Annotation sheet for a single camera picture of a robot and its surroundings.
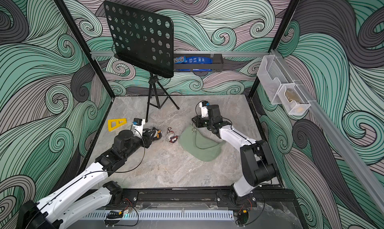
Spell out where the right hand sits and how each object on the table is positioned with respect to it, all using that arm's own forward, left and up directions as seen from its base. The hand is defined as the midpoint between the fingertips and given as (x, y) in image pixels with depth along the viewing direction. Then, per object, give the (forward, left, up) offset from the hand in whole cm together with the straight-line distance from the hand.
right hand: (195, 118), depth 90 cm
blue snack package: (+30, -1, +22) cm, 37 cm away
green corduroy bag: (-12, -3, -9) cm, 15 cm away
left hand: (-11, +24, +8) cm, 27 cm away
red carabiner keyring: (-6, +16, -10) cm, 20 cm away
